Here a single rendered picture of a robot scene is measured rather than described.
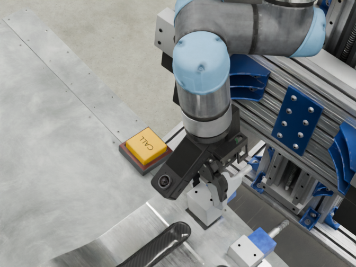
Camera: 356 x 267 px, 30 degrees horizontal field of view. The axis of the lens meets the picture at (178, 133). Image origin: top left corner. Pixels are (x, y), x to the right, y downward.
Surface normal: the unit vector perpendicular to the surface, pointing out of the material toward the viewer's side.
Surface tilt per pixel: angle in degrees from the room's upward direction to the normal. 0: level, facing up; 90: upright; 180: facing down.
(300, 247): 0
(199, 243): 0
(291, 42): 71
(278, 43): 76
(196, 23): 16
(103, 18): 0
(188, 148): 39
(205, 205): 10
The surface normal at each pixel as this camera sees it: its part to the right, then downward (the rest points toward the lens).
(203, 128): -0.07, 0.80
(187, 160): -0.47, -0.24
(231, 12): 0.10, -0.40
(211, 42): -0.11, -0.59
